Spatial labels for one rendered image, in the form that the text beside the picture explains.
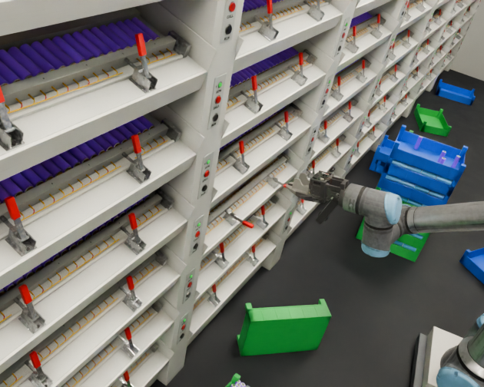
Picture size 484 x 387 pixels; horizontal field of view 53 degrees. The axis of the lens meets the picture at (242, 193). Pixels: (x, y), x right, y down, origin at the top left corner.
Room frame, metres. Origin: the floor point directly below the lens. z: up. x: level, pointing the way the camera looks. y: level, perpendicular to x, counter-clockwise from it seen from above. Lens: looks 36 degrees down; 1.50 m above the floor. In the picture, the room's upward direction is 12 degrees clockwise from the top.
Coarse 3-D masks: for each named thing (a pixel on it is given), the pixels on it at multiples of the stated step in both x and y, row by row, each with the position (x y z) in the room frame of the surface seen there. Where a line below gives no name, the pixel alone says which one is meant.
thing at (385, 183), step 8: (384, 176) 1.87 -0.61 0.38; (384, 184) 1.87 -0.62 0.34; (392, 184) 1.86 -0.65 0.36; (400, 184) 1.85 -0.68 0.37; (392, 192) 1.85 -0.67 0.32; (400, 192) 1.84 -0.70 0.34; (408, 192) 1.84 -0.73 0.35; (416, 192) 1.83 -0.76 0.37; (416, 200) 1.82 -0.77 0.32; (424, 200) 1.81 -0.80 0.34; (432, 200) 1.80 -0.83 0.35; (440, 200) 1.79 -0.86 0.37
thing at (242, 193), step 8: (280, 160) 1.50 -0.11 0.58; (272, 168) 1.44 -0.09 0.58; (264, 176) 1.38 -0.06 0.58; (248, 184) 1.31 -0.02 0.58; (256, 184) 1.33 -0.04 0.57; (264, 184) 1.36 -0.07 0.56; (240, 192) 1.26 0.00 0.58; (256, 192) 1.31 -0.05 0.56; (232, 200) 1.21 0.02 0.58; (224, 208) 1.16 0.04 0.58; (208, 216) 1.11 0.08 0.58; (216, 216) 1.12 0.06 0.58; (208, 224) 1.09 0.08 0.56; (208, 232) 1.06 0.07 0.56
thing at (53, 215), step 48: (96, 144) 0.77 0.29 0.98; (144, 144) 0.84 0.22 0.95; (192, 144) 0.90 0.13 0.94; (0, 192) 0.58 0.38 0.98; (48, 192) 0.62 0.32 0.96; (96, 192) 0.68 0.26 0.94; (144, 192) 0.75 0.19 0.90; (0, 240) 0.51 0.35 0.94; (48, 240) 0.55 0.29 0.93; (0, 288) 0.47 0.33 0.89
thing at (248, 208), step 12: (288, 156) 1.55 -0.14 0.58; (288, 168) 1.51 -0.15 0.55; (288, 180) 1.48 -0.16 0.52; (264, 192) 1.34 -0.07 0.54; (276, 192) 1.40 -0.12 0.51; (216, 204) 1.19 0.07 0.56; (252, 204) 1.26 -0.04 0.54; (240, 216) 1.19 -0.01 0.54; (216, 228) 1.10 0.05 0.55; (228, 228) 1.12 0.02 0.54; (204, 240) 1.04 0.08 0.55; (216, 240) 1.05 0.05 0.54; (204, 252) 0.98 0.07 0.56
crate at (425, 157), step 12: (408, 132) 2.05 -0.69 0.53; (396, 144) 1.87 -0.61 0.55; (408, 144) 2.03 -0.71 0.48; (420, 144) 2.03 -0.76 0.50; (432, 144) 2.02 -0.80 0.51; (444, 144) 2.00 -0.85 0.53; (396, 156) 1.87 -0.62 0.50; (408, 156) 1.85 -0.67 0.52; (420, 156) 1.84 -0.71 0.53; (432, 156) 1.96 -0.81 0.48; (420, 168) 1.83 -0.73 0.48; (432, 168) 1.82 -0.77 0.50; (444, 168) 1.81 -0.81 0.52; (456, 168) 1.90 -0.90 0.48; (456, 180) 1.79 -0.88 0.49
